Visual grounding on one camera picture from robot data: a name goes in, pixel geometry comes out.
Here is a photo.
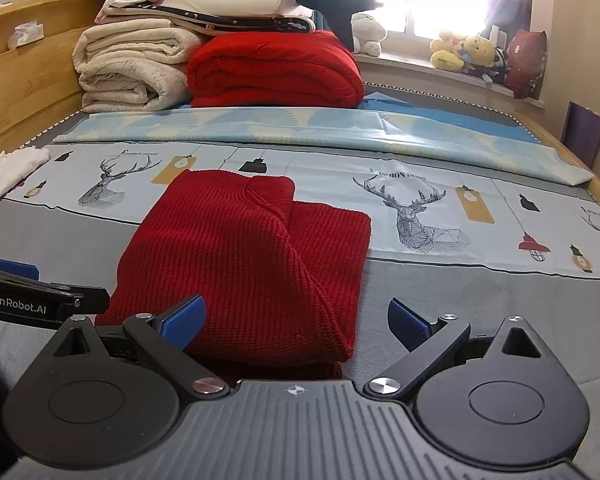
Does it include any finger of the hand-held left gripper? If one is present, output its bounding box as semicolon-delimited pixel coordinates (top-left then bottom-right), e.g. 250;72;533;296
0;255;41;281
44;283;112;314

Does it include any red folded blanket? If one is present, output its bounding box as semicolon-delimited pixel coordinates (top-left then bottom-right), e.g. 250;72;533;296
186;30;366;109

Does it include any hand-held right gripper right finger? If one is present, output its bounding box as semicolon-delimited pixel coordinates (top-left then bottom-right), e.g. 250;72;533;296
363;298;557;404

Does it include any yellow bear plush toy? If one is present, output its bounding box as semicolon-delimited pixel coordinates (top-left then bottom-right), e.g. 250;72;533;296
457;33;497;78

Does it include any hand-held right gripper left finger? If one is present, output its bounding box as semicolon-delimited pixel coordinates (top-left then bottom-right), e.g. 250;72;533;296
44;294;231;402

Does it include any white pillow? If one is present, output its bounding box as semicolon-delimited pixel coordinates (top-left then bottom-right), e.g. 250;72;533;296
165;0;315;18

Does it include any red plush cushion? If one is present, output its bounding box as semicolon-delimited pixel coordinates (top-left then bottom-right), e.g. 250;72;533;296
502;29;550;100

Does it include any light blue folded sheet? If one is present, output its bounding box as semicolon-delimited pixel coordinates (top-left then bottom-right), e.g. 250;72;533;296
52;106;596;187

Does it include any clear plastic bag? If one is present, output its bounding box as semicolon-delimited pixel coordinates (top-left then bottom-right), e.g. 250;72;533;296
6;20;47;51

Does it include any dark small plush toy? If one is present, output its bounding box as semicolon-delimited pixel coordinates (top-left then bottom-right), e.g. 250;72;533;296
481;50;512;87

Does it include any white folded garment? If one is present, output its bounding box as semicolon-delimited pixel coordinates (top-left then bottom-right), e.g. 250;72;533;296
0;146;51;209

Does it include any wooden bed frame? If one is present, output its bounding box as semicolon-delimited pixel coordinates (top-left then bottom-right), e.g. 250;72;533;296
0;0;600;213

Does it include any white plush toy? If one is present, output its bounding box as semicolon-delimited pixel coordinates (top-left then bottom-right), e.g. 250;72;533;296
351;12;389;57

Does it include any deer print bed sheet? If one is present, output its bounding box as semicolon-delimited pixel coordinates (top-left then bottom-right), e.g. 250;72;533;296
0;91;600;397

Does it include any purple bag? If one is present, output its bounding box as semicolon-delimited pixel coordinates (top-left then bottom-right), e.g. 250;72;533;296
562;100;600;167

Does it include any cream folded blanket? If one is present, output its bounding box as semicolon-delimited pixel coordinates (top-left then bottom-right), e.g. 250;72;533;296
73;24;212;75
78;54;192;114

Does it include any dark star-trimmed folded blanket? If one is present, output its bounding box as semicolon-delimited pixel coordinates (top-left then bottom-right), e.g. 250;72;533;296
95;0;317;37

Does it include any red knit sweater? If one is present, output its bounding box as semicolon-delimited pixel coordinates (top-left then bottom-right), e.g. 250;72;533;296
94;169;373;382

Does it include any yellow duck plush toy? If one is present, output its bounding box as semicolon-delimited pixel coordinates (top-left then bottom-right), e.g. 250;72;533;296
429;29;467;73

